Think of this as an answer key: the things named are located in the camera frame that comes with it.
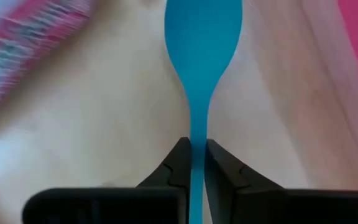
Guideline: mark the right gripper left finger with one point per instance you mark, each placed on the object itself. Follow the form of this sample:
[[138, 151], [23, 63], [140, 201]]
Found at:
[[120, 205]]

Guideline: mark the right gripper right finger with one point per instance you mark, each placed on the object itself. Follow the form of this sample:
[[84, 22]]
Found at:
[[275, 208]]

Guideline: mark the blue plastic spoon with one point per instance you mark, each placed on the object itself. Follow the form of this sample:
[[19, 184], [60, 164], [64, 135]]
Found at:
[[202, 46]]

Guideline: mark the green and red ramen packet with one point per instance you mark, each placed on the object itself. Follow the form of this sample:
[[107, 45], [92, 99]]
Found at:
[[20, 49]]

